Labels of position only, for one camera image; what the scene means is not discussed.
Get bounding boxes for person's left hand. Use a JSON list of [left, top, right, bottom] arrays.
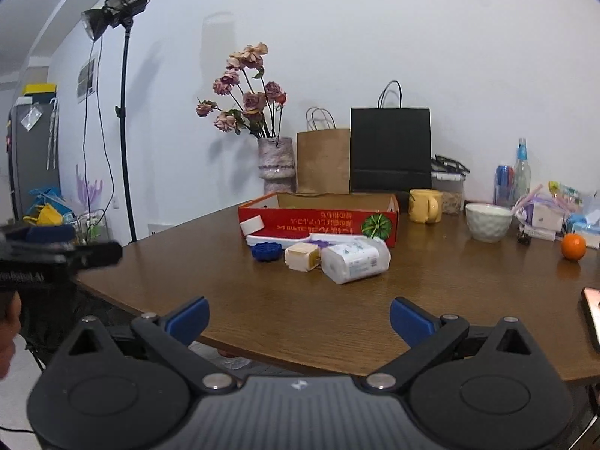
[[0, 291, 22, 378]]

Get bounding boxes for blue and yellow clutter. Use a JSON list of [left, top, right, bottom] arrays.
[[23, 187, 77, 227]]

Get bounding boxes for light blue packet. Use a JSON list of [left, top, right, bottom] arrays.
[[565, 206, 600, 250]]

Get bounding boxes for pale yellow small box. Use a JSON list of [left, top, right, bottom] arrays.
[[284, 242, 322, 273]]

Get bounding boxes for white tissue pack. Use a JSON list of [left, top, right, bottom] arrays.
[[320, 237, 392, 285]]

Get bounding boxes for colourful snack packet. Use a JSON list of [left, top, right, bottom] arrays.
[[548, 180, 585, 207]]

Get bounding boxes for clear plastic bottle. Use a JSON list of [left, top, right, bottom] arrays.
[[513, 138, 532, 207]]

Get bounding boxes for orange fruit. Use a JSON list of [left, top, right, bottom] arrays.
[[561, 233, 587, 262]]

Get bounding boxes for purple hangers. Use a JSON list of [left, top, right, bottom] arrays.
[[75, 164, 104, 212]]

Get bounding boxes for brown paper bag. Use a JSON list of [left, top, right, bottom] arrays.
[[296, 107, 352, 194]]

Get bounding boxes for smartphone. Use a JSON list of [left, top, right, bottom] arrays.
[[580, 287, 600, 345]]

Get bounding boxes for black studio light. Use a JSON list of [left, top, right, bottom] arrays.
[[81, 0, 151, 41]]

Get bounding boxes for mottled pink white vase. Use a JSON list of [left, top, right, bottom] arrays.
[[258, 137, 296, 194]]

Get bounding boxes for wall paper sheet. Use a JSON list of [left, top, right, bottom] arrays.
[[76, 58, 96, 104]]

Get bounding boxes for black hanging cable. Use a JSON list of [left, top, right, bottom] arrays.
[[81, 36, 105, 226]]

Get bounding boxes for clear food container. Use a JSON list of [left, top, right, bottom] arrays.
[[430, 154, 471, 216]]

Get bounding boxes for white red lint brush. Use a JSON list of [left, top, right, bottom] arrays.
[[247, 233, 338, 248]]

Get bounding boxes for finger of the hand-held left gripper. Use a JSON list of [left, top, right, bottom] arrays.
[[70, 241, 123, 271]]

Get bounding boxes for red cardboard box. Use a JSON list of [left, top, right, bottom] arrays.
[[237, 191, 400, 249]]

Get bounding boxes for white textured bowl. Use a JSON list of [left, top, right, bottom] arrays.
[[465, 203, 515, 243]]

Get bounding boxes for dried pink flowers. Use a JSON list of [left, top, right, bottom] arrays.
[[196, 42, 288, 140]]

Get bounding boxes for white small carton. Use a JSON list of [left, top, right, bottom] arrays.
[[529, 201, 566, 233]]

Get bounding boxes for blue drink can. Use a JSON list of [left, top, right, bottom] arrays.
[[493, 165, 516, 208]]

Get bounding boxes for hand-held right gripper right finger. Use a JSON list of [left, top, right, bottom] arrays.
[[363, 297, 548, 391]]

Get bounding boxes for black paper bag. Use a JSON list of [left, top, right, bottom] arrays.
[[350, 81, 433, 193]]

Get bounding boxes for grey refrigerator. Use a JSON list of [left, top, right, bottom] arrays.
[[7, 100, 62, 221]]

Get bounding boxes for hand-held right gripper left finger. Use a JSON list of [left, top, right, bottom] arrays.
[[49, 296, 237, 392]]

